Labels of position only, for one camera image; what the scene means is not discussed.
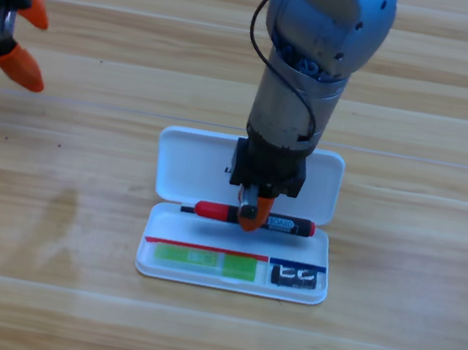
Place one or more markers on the red and black marker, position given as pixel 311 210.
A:
pixel 214 211

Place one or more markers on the green and white highlighter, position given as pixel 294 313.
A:
pixel 236 267

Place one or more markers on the black eraser with white print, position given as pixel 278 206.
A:
pixel 276 277

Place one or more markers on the white Unitree pencil case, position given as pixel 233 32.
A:
pixel 191 163

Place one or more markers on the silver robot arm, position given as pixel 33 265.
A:
pixel 295 104

